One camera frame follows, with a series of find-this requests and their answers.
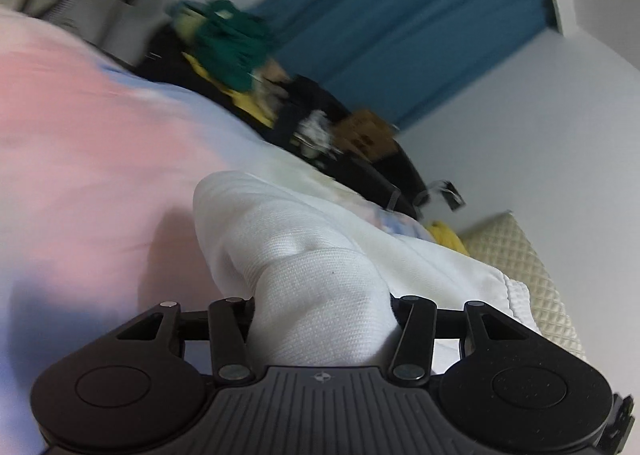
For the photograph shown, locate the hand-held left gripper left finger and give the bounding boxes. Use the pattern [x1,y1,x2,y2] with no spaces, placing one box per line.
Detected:
[115,297,258,384]

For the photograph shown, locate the white sweatpants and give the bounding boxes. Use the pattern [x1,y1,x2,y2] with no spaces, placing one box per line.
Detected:
[192,170,543,368]

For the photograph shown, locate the brown paper bag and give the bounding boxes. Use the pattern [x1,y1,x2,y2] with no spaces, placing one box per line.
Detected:
[330,108,398,161]

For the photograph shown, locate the beige garment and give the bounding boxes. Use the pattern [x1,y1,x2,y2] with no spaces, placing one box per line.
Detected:
[260,60,292,86]

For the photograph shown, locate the black sofa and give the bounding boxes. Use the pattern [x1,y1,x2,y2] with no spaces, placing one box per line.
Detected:
[135,30,426,221]

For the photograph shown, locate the yellow garment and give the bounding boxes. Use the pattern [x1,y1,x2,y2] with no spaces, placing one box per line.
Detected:
[182,52,276,128]

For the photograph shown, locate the yellow cloth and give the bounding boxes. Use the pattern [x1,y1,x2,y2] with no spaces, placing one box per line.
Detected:
[427,220,471,257]

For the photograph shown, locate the black garment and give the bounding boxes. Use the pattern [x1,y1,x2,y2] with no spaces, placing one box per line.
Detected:
[272,75,351,136]

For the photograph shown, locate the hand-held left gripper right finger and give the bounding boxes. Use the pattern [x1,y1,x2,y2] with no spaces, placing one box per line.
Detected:
[387,295,531,382]

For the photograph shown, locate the white patterned garment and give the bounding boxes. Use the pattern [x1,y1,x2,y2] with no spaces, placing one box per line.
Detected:
[295,110,341,158]

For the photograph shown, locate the blue curtain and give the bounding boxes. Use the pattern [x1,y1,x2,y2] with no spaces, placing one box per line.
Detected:
[245,0,558,131]

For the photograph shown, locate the green garment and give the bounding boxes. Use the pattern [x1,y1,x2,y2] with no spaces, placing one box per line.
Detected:
[192,0,273,91]

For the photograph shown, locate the wall socket with charger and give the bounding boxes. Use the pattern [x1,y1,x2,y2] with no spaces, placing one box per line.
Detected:
[427,179,466,211]

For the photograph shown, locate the pastel bedsheet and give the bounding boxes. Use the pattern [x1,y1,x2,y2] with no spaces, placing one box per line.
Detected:
[0,5,436,455]

